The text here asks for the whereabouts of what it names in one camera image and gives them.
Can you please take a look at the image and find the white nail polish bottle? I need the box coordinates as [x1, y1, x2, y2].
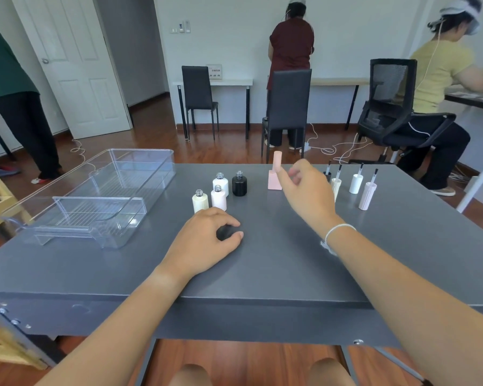
[212, 172, 229, 197]

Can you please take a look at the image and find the black dining chair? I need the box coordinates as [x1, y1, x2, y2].
[260, 69, 313, 159]
[181, 65, 219, 142]

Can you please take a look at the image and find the person's leg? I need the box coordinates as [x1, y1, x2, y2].
[173, 363, 214, 386]
[308, 357, 351, 386]

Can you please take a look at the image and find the black mesh office chair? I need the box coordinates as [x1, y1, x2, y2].
[348, 58, 458, 165]

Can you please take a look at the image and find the light pink round bottle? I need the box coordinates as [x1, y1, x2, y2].
[210, 184, 228, 212]

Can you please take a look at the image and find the white string bracelet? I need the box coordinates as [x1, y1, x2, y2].
[320, 223, 358, 257]

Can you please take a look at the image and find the white panelled door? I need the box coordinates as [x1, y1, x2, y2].
[10, 0, 133, 140]

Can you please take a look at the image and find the person's left forearm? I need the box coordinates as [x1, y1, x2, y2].
[36, 265, 194, 386]

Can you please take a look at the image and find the white desk with black legs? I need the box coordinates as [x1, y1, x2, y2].
[172, 78, 253, 141]

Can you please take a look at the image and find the clear plastic divider insert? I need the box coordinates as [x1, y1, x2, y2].
[32, 196, 148, 250]

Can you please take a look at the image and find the grey table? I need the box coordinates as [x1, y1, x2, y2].
[0, 162, 483, 386]

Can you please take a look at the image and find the cream ribbed brush cap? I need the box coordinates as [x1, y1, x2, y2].
[331, 164, 343, 202]

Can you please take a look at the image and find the black-topped desk with white legs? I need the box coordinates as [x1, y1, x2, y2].
[444, 90, 483, 213]

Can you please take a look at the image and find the white brush cap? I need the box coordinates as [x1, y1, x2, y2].
[349, 162, 365, 195]

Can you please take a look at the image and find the person's left leg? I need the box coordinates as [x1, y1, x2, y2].
[173, 363, 214, 386]

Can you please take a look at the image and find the white box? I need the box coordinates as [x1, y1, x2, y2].
[465, 175, 483, 202]

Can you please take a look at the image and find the lilac ribbed brush cap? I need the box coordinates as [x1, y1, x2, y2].
[358, 168, 379, 212]

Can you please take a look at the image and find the clear plastic organizer tray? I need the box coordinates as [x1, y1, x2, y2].
[0, 147, 177, 250]

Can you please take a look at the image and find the cream nail polish bottle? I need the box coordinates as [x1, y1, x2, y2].
[192, 189, 208, 215]

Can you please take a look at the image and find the person's right hand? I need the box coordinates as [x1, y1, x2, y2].
[275, 158, 345, 237]

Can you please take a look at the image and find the person's left hand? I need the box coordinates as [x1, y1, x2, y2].
[157, 206, 244, 284]

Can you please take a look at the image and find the person's right leg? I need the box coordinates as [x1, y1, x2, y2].
[308, 357, 351, 386]

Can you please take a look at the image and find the wooden desk with black legs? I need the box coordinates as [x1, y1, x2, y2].
[310, 77, 371, 131]

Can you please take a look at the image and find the person's right forearm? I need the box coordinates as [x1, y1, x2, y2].
[324, 225, 483, 386]

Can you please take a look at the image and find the black nail polish bottle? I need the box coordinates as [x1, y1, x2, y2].
[231, 170, 248, 197]

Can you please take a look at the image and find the light wooden rack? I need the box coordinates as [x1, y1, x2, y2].
[0, 159, 51, 370]

